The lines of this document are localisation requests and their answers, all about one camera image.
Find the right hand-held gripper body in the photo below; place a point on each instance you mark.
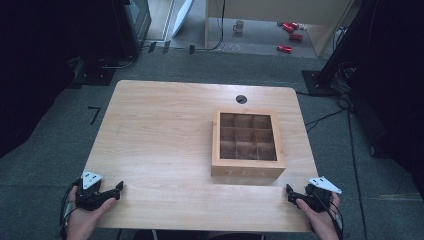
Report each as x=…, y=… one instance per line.
x=320, y=196

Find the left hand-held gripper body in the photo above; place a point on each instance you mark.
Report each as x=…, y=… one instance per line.
x=87, y=196

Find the wooden compartment tea box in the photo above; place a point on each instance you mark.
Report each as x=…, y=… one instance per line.
x=248, y=165

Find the person's left hand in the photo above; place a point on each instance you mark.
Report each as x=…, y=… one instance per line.
x=83, y=221

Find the person's right hand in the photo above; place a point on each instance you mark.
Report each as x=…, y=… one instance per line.
x=320, y=223

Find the person's dark clothing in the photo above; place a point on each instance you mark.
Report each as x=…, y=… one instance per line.
x=200, y=236

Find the black metal stand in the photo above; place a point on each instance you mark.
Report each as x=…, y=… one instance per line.
x=336, y=56

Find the red can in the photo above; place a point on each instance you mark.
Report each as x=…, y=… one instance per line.
x=284, y=49
x=295, y=37
x=288, y=26

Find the black cabinet with monitor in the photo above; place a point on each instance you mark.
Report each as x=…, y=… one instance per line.
x=135, y=26

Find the grey mug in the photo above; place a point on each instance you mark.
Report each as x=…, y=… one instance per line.
x=238, y=26

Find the white board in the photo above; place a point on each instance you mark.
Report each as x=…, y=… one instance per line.
x=182, y=15

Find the black stand base plate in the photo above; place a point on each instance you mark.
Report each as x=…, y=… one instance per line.
x=95, y=75

